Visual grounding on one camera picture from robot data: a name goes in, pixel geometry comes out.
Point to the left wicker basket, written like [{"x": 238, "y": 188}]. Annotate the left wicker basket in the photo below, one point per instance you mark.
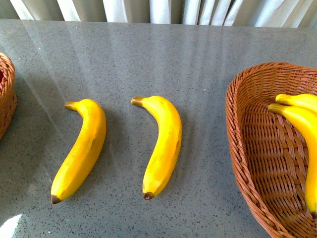
[{"x": 8, "y": 98}]

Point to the yellow banana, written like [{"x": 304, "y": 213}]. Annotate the yellow banana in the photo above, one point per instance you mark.
[
  {"x": 84, "y": 153},
  {"x": 166, "y": 151}
]

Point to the banana in basket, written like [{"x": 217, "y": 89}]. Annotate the banana in basket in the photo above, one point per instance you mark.
[
  {"x": 305, "y": 121},
  {"x": 307, "y": 101}
]

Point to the red apple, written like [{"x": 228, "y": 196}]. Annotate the red apple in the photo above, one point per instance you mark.
[{"x": 1, "y": 76}]

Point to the wicker basket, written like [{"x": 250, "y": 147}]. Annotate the wicker basket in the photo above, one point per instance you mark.
[
  {"x": 269, "y": 156},
  {"x": 8, "y": 98}
]

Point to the rear banana in basket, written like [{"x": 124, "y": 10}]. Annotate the rear banana in basket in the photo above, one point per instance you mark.
[{"x": 307, "y": 101}]

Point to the front banana in basket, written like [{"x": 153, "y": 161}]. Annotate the front banana in basket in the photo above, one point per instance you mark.
[{"x": 305, "y": 121}]

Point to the right wicker basket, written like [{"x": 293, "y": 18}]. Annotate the right wicker basket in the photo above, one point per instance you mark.
[{"x": 269, "y": 156}]

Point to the white pleated curtain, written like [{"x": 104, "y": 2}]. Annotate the white pleated curtain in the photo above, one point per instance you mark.
[{"x": 255, "y": 13}]

